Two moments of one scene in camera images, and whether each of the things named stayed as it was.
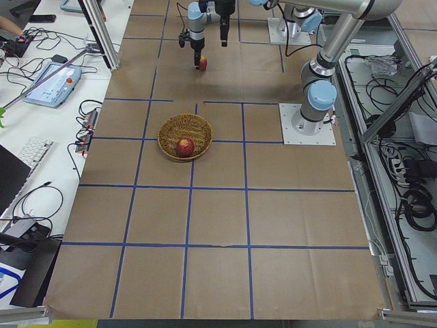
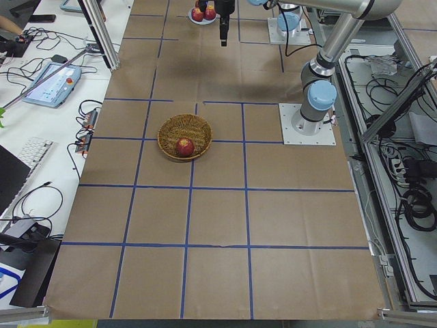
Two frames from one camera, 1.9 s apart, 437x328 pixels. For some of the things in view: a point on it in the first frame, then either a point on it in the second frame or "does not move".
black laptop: x=13 y=172 does not move
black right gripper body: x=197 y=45 -> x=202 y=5
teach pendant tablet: x=54 y=91 does not move
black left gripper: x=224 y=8 does not move
